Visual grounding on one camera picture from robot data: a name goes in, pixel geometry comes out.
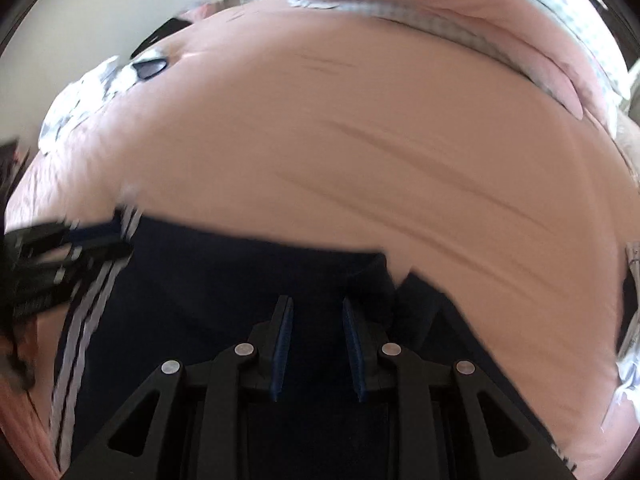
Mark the round bed with pink sheet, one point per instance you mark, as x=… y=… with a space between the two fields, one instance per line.
x=350 y=160

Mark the navy pants with white stripes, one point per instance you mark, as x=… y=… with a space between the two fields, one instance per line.
x=225 y=285

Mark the white shirt with navy cuffs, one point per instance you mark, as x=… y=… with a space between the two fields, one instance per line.
x=95 y=95

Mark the white folded clothes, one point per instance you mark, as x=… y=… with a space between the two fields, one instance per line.
x=631 y=310

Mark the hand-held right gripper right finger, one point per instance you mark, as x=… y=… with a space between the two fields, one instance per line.
x=352 y=345

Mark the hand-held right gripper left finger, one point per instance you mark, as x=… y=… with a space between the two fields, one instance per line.
x=284 y=345

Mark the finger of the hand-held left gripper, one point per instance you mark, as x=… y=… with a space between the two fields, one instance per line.
x=95 y=232
x=95 y=256

